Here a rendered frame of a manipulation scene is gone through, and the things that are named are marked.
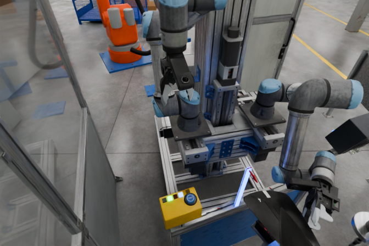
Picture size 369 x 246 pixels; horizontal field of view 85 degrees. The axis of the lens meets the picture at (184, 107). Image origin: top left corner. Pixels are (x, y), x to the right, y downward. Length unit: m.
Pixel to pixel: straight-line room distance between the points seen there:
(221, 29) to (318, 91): 0.57
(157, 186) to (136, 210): 0.29
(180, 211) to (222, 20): 0.93
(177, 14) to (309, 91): 0.59
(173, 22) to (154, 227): 1.77
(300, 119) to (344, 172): 1.95
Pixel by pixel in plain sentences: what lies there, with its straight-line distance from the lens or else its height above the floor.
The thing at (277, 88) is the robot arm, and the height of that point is 1.26.
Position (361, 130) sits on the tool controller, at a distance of 1.24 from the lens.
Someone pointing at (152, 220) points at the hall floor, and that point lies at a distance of 2.07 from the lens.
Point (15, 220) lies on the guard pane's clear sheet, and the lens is 0.67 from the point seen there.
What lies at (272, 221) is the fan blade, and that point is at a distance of 0.83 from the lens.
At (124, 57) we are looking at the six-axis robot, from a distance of 4.22.
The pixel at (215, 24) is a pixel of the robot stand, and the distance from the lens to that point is 1.13.
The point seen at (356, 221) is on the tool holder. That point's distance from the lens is 0.59.
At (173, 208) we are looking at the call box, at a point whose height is 1.07.
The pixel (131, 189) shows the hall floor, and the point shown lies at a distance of 2.24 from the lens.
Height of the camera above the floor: 1.91
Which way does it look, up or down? 39 degrees down
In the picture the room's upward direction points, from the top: straight up
